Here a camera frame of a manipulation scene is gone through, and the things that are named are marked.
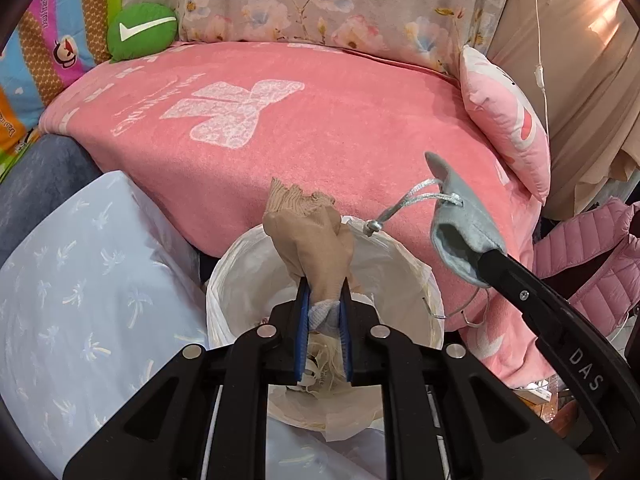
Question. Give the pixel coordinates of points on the pink bow print blanket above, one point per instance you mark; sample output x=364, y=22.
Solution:
x=325, y=160

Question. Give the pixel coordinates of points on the small pink pillow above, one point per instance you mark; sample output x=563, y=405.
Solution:
x=505, y=125

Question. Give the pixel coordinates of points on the colourful striped cartoon blanket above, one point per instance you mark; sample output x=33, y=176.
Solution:
x=45, y=60

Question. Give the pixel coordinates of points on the light blue printed tablecloth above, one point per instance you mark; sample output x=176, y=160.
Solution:
x=100, y=285

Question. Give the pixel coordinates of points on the beige sock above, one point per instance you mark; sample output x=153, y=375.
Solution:
x=310, y=240

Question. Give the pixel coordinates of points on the white lined trash bin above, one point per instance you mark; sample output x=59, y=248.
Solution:
x=400, y=285

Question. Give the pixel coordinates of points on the beige curtain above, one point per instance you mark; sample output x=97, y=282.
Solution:
x=580, y=85

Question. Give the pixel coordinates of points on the floral grey quilt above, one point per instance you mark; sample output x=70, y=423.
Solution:
x=350, y=5

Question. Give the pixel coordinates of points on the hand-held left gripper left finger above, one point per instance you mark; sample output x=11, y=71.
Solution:
x=302, y=330

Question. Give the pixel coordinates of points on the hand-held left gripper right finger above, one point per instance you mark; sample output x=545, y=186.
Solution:
x=345, y=330

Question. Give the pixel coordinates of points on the green round pillow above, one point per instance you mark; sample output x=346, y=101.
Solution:
x=142, y=32

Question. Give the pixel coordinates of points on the pink down jacket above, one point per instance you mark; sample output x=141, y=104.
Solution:
x=585, y=260

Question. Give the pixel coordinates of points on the discarded cloths in bin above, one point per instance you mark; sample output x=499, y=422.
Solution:
x=327, y=360

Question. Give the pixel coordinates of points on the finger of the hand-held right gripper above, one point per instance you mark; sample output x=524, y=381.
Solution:
x=510, y=282

